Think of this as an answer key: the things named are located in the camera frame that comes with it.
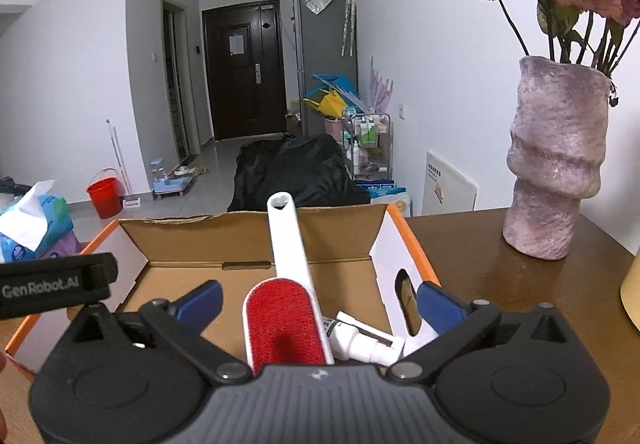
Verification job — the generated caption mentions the metal rolling cart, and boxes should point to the metal rolling cart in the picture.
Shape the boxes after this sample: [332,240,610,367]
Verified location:
[342,113,393,181]

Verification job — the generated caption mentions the blue pet feeder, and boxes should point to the blue pet feeder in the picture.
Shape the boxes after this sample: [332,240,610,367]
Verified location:
[150,158,193,195]

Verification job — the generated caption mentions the white spray bottle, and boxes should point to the white spray bottle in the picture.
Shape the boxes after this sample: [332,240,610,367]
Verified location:
[322,311,406,367]

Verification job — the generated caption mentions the blue folded item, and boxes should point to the blue folded item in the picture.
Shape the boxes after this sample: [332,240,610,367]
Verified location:
[312,73,360,105]

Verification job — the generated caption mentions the white leaning board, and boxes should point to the white leaning board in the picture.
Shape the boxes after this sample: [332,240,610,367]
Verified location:
[422,150,478,216]

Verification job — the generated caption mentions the dark brown entrance door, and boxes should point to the dark brown entrance door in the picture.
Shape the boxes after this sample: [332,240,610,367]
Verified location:
[201,0,287,141]

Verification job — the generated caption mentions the lavender folded item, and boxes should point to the lavender folded item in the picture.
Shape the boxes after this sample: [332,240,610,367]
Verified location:
[366,57,396,117]

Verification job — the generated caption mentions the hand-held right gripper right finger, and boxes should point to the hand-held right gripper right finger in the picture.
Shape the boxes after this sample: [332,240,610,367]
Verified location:
[390,281,593,384]

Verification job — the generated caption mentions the black bag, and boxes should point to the black bag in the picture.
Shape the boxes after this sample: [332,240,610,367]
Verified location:
[227,133,371,213]

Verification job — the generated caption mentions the blue paper towel pack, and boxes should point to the blue paper towel pack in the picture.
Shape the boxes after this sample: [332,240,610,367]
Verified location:
[367,180,412,215]

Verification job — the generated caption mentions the red and white lint brush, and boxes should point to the red and white lint brush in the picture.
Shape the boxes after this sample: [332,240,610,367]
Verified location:
[242,191,335,377]

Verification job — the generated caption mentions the purple tissue pack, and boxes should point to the purple tissue pack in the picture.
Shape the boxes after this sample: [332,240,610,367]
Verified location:
[35,229,84,259]

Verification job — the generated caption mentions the black flat device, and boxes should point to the black flat device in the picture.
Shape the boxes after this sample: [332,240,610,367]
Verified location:
[0,177,33,196]

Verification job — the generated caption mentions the red plastic bucket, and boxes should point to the red plastic bucket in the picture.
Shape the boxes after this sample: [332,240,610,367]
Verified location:
[86,168,122,219]

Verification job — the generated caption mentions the grey refrigerator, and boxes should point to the grey refrigerator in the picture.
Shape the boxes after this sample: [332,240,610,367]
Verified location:
[292,0,358,135]

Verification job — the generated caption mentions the pink stone vase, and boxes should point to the pink stone vase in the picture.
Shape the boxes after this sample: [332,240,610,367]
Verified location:
[502,55,612,260]

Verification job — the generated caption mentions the orange cardboard box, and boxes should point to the orange cardboard box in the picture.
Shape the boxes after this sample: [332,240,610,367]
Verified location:
[5,203,441,375]

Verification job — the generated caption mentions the white folded umbrella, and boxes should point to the white folded umbrella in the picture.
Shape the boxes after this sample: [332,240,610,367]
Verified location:
[340,0,357,58]

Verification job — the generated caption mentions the side door frame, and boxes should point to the side door frame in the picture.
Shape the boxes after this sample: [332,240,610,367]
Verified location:
[161,0,190,160]

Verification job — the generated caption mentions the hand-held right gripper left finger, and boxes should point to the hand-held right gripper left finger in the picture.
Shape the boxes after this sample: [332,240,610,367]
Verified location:
[48,280,252,385]

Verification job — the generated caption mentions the white mop stick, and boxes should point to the white mop stick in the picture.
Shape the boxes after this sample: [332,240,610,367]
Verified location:
[105,119,134,196]

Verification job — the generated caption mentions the blue tissue pack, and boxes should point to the blue tissue pack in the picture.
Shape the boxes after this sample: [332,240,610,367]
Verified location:
[0,179,74,264]

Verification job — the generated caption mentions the yellow thermos jug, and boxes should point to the yellow thermos jug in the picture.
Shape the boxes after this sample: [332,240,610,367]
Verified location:
[620,254,640,325]

